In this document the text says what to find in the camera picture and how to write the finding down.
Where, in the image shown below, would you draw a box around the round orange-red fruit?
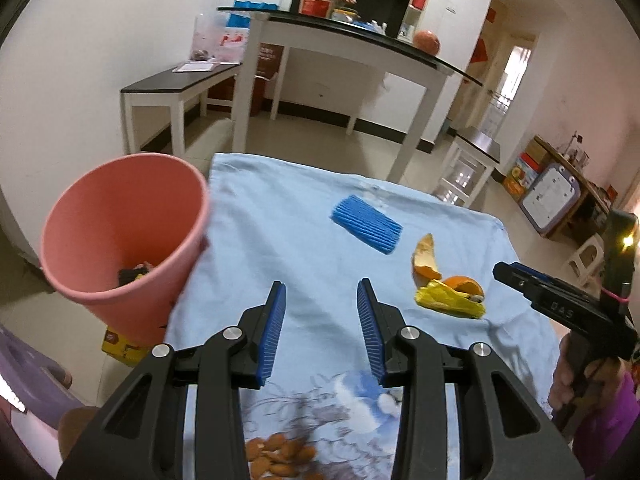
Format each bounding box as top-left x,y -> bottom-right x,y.
412,30 -> 442,55

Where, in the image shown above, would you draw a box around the blue foam net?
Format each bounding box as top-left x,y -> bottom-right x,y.
328,194 -> 404,255

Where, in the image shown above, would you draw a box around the small orange peel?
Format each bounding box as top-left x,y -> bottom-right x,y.
442,275 -> 485,297

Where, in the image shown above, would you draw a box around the person's right forearm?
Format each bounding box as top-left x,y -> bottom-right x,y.
572,370 -> 640,480

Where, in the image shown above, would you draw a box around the low wooden shelf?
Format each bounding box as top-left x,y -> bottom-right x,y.
532,135 -> 618,241

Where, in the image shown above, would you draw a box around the white plastic stool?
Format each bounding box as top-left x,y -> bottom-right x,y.
561,232 -> 606,291

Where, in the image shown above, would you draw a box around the wooden doorway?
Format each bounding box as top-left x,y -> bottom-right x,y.
480,35 -> 538,136

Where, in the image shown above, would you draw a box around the purple plastic stool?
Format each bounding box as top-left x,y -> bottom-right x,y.
0,325 -> 83,441

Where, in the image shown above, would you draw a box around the long black-top white bench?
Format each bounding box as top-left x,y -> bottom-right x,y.
120,62 -> 243,156

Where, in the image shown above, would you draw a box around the light blue floral tablecloth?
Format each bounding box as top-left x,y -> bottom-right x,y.
162,152 -> 566,480

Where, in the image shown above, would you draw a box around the dark red paper bag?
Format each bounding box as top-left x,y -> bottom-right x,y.
250,42 -> 285,116

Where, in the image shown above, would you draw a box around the small yellow box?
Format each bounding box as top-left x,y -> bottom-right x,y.
101,325 -> 151,366

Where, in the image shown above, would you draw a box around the curved orange peel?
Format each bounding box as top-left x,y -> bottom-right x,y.
411,233 -> 443,281

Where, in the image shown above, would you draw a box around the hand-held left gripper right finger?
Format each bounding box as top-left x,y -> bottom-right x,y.
356,277 -> 586,480

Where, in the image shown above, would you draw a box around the clear plastic container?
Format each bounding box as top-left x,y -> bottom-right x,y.
192,12 -> 249,63

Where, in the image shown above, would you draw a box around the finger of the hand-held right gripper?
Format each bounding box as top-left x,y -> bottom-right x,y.
512,263 -> 603,301
492,261 -> 601,333

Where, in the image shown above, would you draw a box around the pink plastic bucket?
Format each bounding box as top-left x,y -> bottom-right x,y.
39,154 -> 211,346

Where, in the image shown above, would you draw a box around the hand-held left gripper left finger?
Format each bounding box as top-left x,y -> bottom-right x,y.
56,281 -> 287,480

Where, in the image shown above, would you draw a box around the person's right hand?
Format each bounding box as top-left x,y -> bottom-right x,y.
547,332 -> 628,423

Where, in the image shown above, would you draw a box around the yellow banana peel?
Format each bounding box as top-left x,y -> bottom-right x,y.
414,281 -> 487,320

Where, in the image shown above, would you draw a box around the white glass-top dining table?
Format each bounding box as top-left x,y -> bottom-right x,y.
216,6 -> 485,183

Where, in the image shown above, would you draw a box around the children's drawing board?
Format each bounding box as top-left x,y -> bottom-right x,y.
517,161 -> 581,236

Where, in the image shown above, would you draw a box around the tan rounded object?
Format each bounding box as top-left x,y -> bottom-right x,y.
57,406 -> 101,461

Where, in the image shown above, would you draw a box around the colourful cardboard box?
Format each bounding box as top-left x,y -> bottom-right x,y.
502,154 -> 538,203

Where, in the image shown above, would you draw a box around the pile of almonds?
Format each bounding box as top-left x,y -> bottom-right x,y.
245,432 -> 317,480

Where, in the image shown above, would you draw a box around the short black-top white bench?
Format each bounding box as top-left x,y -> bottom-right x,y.
432,127 -> 502,208

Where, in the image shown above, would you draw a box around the white papers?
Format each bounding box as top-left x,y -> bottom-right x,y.
172,60 -> 221,73

